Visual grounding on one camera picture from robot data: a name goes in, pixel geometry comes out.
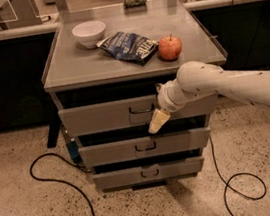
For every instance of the grey metal drawer cabinet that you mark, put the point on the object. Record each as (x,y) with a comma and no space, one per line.
(78,76)

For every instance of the grey drawer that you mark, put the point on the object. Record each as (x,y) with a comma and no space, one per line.
(102,117)
(151,173)
(144,147)

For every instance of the grey bottom drawer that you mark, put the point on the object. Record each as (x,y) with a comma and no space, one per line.
(151,173)

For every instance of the red apple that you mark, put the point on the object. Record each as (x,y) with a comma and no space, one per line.
(170,47)

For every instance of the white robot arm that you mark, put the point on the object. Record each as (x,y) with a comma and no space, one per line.
(194,80)

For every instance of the grey top drawer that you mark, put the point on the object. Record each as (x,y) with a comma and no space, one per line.
(102,117)

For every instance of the dark blue chip bag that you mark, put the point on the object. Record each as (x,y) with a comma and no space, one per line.
(129,47)

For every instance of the white ceramic bowl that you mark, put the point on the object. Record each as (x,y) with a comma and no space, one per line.
(90,33)

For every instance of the grey middle drawer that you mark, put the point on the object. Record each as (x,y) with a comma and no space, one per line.
(144,147)

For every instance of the blue power box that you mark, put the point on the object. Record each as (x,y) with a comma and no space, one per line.
(72,147)

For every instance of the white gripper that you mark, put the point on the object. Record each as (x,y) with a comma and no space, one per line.
(165,99)

